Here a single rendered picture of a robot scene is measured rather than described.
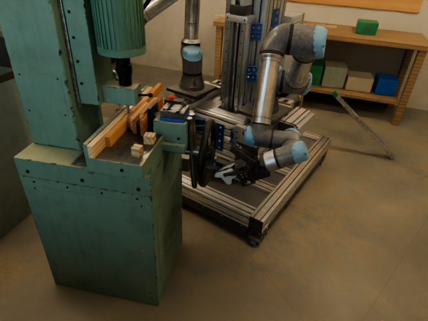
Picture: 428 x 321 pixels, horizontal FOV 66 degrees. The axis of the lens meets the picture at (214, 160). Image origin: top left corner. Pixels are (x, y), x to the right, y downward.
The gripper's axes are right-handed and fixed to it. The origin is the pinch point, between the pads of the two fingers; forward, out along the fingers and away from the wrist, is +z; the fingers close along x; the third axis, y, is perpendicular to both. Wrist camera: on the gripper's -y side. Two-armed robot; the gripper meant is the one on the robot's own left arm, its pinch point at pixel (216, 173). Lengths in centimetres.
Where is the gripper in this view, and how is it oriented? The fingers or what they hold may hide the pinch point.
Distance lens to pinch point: 130.6
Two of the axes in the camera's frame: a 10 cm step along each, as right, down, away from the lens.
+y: 4.5, 8.1, 3.7
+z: -8.7, 3.0, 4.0
